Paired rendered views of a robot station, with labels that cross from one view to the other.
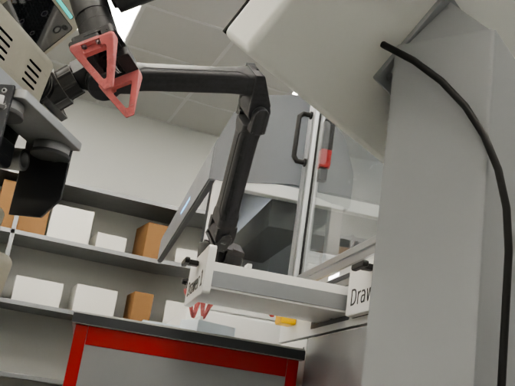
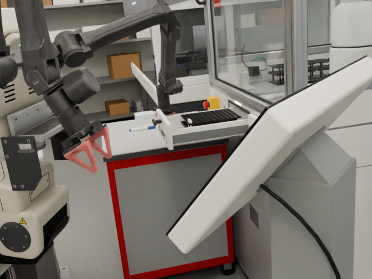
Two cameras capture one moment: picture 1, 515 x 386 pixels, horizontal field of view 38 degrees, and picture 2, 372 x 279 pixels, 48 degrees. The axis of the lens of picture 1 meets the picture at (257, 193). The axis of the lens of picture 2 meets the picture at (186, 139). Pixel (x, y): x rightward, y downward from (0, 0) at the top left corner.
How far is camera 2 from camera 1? 0.74 m
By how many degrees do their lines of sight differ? 33
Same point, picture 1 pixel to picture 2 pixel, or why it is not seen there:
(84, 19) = (62, 121)
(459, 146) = (314, 253)
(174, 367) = (163, 166)
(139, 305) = not seen: hidden behind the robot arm
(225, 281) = (180, 139)
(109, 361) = (129, 173)
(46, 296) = not seen: hidden behind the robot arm
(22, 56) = (23, 83)
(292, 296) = (218, 135)
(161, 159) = not seen: outside the picture
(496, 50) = (332, 199)
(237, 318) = (185, 88)
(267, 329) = (202, 89)
